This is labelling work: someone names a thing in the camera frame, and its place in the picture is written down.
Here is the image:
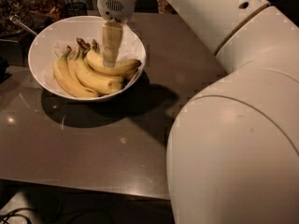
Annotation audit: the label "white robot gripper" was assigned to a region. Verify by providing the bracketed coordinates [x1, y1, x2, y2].
[97, 0, 136, 67]

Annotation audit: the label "yellow banana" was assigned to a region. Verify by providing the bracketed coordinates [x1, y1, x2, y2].
[75, 49, 122, 95]
[86, 43, 141, 76]
[53, 46, 98, 98]
[68, 47, 79, 83]

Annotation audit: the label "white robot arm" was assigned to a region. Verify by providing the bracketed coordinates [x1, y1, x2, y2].
[166, 0, 299, 224]

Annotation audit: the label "white paper bowl liner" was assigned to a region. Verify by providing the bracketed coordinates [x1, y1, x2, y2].
[43, 22, 145, 89]

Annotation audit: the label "white round bowl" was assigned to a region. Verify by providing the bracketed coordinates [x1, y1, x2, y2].
[27, 15, 147, 103]

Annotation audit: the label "person legs khaki trousers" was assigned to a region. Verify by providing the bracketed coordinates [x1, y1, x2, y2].
[157, 0, 175, 14]

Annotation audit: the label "glass jar of snacks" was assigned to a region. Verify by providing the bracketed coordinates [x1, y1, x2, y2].
[0, 0, 33, 37]

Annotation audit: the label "metal spoon handle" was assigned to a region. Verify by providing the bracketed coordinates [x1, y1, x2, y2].
[9, 15, 37, 36]

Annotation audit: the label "black cables on floor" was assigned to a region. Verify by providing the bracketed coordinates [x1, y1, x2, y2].
[0, 207, 36, 224]

